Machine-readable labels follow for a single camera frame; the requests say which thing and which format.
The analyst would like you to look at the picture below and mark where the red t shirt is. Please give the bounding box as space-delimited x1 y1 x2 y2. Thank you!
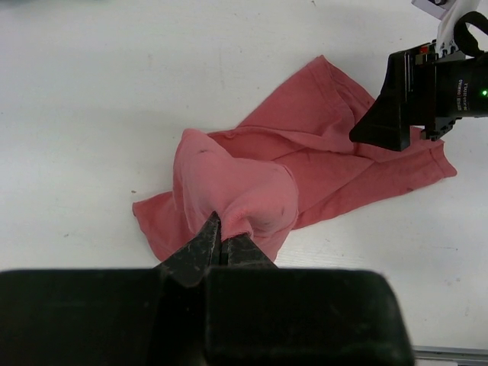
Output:
133 56 457 260

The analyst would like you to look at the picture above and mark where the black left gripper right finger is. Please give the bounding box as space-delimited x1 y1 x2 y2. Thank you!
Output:
222 234 278 269

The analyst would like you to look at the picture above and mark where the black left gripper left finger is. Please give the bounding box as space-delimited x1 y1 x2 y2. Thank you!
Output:
156 212 221 286

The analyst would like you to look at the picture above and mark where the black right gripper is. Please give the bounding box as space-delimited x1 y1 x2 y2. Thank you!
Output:
349 42 487 152

